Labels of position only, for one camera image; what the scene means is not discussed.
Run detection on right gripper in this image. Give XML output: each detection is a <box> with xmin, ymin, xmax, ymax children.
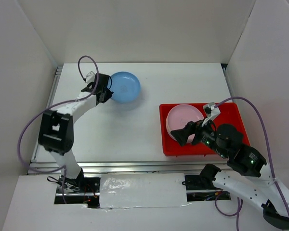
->
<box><xmin>169</xmin><ymin>114</ymin><xmax>227</xmax><ymax>157</ymax></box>

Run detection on pink plate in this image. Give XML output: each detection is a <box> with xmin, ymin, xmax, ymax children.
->
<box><xmin>166</xmin><ymin>104</ymin><xmax>204</xmax><ymax>131</ymax></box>

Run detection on blue plate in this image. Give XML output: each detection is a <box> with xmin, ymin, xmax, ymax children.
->
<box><xmin>110</xmin><ymin>72</ymin><xmax>141</xmax><ymax>103</ymax></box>

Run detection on cream white plate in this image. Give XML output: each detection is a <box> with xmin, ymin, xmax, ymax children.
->
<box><xmin>165</xmin><ymin>120</ymin><xmax>176</xmax><ymax>140</ymax></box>

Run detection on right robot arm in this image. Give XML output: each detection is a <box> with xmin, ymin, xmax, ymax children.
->
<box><xmin>171</xmin><ymin>121</ymin><xmax>289</xmax><ymax>230</ymax></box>

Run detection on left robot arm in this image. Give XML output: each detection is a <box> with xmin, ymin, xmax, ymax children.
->
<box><xmin>38</xmin><ymin>74</ymin><xmax>113</xmax><ymax>192</ymax></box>

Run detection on red plastic bin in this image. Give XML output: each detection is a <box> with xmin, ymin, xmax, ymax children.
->
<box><xmin>159</xmin><ymin>103</ymin><xmax>250</xmax><ymax>156</ymax></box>

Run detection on white foam block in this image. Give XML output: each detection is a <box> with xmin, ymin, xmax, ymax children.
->
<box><xmin>99</xmin><ymin>173</ymin><xmax>187</xmax><ymax>208</ymax></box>

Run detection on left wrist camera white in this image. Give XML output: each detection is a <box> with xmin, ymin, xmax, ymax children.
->
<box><xmin>84</xmin><ymin>71</ymin><xmax>95</xmax><ymax>83</ymax></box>

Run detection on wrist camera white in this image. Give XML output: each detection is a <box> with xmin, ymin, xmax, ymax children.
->
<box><xmin>84</xmin><ymin>71</ymin><xmax>95</xmax><ymax>83</ymax></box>
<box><xmin>202</xmin><ymin>102</ymin><xmax>221</xmax><ymax>126</ymax></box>

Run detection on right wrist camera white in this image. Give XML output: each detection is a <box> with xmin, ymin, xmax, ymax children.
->
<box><xmin>202</xmin><ymin>102</ymin><xmax>221</xmax><ymax>126</ymax></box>

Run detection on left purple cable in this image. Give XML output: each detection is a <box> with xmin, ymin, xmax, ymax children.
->
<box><xmin>16</xmin><ymin>55</ymin><xmax>101</xmax><ymax>204</ymax></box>

